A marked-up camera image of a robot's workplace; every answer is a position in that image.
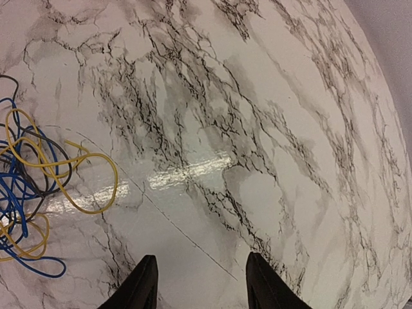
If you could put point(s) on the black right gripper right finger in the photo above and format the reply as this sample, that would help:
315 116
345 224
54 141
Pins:
265 289

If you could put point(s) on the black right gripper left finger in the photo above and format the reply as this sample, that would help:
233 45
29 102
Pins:
140 288

